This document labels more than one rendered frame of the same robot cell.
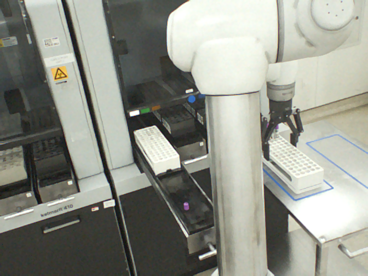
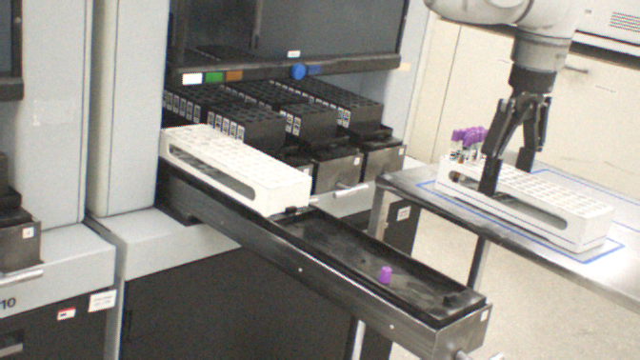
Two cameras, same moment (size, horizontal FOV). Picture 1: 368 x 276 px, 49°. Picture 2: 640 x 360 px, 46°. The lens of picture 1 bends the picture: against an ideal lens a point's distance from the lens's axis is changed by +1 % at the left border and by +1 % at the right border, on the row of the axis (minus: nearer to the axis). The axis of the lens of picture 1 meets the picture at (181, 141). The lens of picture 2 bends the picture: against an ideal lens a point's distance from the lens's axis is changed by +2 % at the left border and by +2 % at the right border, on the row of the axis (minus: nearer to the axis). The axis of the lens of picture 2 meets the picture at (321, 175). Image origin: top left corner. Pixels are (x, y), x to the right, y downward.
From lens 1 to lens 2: 0.75 m
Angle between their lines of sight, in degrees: 30
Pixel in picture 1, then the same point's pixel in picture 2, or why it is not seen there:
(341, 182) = (628, 237)
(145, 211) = (170, 325)
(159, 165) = (277, 193)
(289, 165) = (552, 200)
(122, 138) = (146, 138)
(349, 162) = not seen: hidden behind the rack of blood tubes
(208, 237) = (462, 338)
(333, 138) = (547, 174)
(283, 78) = (568, 23)
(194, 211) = (406, 286)
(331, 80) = not seen: hidden behind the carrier
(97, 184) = (82, 246)
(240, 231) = not seen: outside the picture
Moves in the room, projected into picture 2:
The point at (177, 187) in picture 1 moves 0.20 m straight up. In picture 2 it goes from (327, 242) to (348, 119)
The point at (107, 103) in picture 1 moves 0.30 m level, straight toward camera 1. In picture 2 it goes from (136, 41) to (241, 97)
